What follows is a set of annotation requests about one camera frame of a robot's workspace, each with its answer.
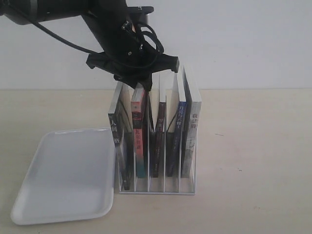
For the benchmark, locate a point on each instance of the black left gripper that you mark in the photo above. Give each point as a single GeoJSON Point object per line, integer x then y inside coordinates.
{"type": "Point", "coordinates": [130, 54]}

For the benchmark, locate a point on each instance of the black grey book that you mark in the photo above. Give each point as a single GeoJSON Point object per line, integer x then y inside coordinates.
{"type": "Point", "coordinates": [120, 127]}

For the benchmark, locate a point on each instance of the blue moon cover book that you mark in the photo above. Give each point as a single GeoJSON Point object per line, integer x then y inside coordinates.
{"type": "Point", "coordinates": [176, 117]}

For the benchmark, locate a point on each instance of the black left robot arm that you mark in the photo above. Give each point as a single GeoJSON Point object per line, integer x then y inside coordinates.
{"type": "Point", "coordinates": [23, 12]}

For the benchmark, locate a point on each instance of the red teal spine book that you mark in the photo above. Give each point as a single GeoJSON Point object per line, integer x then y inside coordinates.
{"type": "Point", "coordinates": [138, 106]}

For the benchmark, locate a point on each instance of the dark brown spine book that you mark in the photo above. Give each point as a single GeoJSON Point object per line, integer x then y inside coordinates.
{"type": "Point", "coordinates": [159, 127]}

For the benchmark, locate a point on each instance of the white cat cover book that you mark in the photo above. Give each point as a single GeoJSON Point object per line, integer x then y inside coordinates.
{"type": "Point", "coordinates": [193, 108]}

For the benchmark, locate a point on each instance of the white plastic tray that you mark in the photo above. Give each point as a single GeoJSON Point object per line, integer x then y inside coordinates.
{"type": "Point", "coordinates": [71, 177]}

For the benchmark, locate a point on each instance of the white wire book rack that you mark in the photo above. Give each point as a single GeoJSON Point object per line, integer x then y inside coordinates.
{"type": "Point", "coordinates": [175, 185]}

